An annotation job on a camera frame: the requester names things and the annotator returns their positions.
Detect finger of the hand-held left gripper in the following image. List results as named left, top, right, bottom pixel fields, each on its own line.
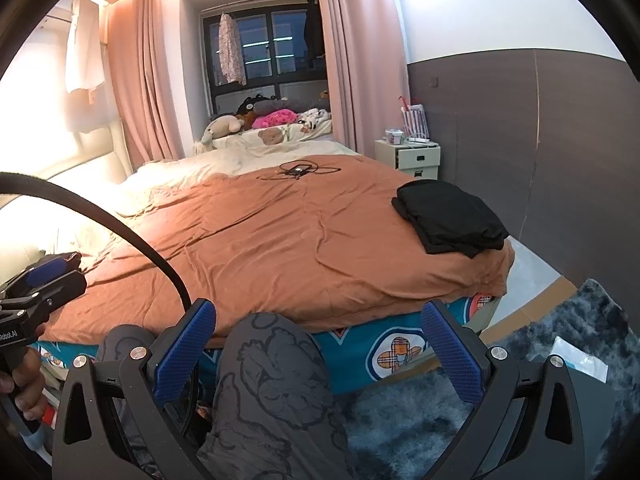
left=0, top=270, right=89, bottom=314
left=5, top=256, right=66, bottom=296

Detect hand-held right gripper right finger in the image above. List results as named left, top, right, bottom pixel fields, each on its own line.
left=420, top=300, right=596, bottom=480

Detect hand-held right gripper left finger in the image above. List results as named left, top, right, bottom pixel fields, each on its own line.
left=51, top=298, right=218, bottom=480

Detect black pants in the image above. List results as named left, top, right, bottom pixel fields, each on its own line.
left=420, top=230, right=507, bottom=259
left=391, top=180, right=510, bottom=248

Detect folded black pants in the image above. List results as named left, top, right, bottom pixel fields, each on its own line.
left=420, top=230, right=507, bottom=259

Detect person's left hand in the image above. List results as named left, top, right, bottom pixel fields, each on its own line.
left=12, top=347, right=49, bottom=421

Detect grey fluffy rug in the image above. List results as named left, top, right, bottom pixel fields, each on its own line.
left=345, top=280, right=640, bottom=480

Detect blue printed bed sheet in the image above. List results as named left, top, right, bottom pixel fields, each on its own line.
left=37, top=292, right=503, bottom=396

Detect person's right leg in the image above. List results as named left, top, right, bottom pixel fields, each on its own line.
left=197, top=311, right=356, bottom=480

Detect cream padded headboard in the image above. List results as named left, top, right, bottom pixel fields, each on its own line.
left=0, top=117, right=133, bottom=281

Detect white plastic bag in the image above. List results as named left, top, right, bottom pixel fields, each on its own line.
left=550, top=337, right=609, bottom=383

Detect brown blanket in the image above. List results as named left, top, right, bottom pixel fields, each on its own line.
left=42, top=152, right=516, bottom=348

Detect cream quilt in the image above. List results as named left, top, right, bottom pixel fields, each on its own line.
left=120, top=140, right=361, bottom=196

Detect white nightstand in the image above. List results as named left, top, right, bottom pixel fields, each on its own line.
left=375, top=139, right=442, bottom=181

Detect pink curtain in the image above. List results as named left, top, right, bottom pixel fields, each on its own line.
left=312, top=0, right=411, bottom=156
left=107, top=0, right=211, bottom=163

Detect cream plush dog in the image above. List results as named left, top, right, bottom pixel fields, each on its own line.
left=200, top=114, right=246, bottom=148

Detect hanging white garment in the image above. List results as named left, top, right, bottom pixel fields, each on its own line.
left=65, top=0, right=106, bottom=93

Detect pink striped bag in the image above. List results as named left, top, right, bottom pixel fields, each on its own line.
left=400, top=96, right=430, bottom=141

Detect bear print cream blanket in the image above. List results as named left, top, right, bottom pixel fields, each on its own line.
left=212, top=122, right=333, bottom=151

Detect pink fluffy cloth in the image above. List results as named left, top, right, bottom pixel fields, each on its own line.
left=252, top=109, right=297, bottom=128

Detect black plush toy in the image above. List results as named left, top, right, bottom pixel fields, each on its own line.
left=235, top=95, right=266, bottom=116

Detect grey pillow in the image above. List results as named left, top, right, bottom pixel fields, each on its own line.
left=255, top=99, right=301, bottom=113

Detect black white spotted plush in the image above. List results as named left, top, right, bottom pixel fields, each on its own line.
left=297, top=109, right=332, bottom=128

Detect hanging floral garment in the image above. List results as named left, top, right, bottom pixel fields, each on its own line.
left=218, top=12, right=247, bottom=86

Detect dark window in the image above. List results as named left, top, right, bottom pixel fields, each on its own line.
left=202, top=7, right=328, bottom=103

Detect hanging black garment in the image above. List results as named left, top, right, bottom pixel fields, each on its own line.
left=302, top=0, right=326, bottom=68

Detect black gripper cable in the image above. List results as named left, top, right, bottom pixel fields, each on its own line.
left=0, top=172, right=196, bottom=316

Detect thin black cable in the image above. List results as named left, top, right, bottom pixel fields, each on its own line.
left=257, top=159, right=343, bottom=181

